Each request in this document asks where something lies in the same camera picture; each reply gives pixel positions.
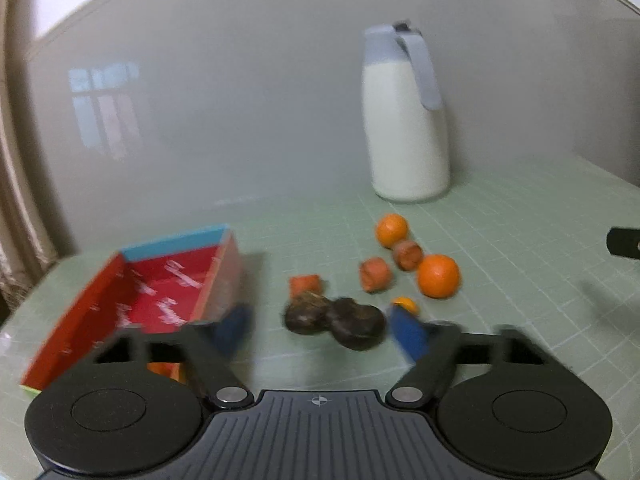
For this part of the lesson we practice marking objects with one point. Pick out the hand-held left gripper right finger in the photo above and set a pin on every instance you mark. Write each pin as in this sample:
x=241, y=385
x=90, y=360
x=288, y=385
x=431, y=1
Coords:
x=407, y=335

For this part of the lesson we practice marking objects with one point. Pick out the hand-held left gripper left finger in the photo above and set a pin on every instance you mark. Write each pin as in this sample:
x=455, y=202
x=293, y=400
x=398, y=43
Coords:
x=232, y=332

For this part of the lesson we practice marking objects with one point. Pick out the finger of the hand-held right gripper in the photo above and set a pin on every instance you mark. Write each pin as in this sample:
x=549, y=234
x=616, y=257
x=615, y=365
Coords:
x=624, y=243

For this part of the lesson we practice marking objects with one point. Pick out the mandarin orange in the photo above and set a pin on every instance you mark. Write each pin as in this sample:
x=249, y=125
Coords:
x=391, y=230
x=438, y=276
x=162, y=371
x=406, y=304

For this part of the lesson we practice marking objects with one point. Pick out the dark brown water chestnut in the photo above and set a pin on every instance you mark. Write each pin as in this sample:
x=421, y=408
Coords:
x=306, y=315
x=357, y=330

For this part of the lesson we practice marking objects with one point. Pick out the reddish brown fruit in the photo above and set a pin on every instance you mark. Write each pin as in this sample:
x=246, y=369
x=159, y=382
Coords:
x=375, y=274
x=407, y=254

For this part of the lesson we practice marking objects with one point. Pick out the red cardboard box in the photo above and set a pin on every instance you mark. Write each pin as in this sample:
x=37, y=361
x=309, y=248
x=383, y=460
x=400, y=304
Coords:
x=160, y=285

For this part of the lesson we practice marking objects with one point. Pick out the carrot piece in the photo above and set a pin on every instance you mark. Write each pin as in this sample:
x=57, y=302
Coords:
x=306, y=285

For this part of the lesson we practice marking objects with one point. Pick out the white thermos jug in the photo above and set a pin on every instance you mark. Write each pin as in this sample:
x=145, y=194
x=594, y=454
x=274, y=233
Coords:
x=405, y=130

